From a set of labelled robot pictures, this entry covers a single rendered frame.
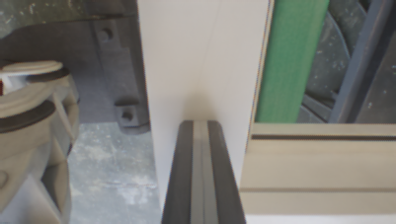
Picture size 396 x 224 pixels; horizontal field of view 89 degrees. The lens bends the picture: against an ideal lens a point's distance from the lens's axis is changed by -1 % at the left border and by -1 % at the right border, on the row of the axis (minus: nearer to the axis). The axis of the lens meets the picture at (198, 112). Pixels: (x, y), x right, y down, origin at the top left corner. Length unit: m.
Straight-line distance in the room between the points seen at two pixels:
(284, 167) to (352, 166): 0.05
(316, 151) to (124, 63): 0.80
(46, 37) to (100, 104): 0.33
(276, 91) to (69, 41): 0.90
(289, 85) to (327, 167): 0.07
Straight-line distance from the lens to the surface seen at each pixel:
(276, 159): 0.18
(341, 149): 0.21
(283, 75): 0.17
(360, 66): 0.60
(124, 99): 0.96
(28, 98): 0.58
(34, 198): 0.41
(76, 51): 0.99
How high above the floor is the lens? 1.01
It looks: 62 degrees down
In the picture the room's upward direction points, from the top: 180 degrees clockwise
